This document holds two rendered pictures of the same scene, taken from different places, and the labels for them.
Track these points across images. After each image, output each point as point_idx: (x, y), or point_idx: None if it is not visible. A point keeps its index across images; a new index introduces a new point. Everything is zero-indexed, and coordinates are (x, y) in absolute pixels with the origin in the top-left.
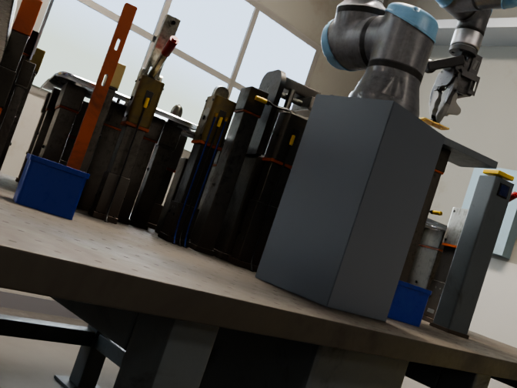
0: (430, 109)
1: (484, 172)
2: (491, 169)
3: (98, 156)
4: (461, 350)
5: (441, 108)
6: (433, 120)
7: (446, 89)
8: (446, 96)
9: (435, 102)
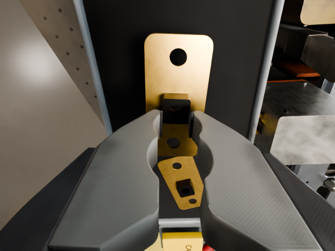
0: (226, 130)
1: (197, 231)
2: (182, 239)
3: None
4: (23, 6)
5: (126, 127)
6: (162, 98)
7: (100, 237)
8: (87, 176)
9: (211, 162)
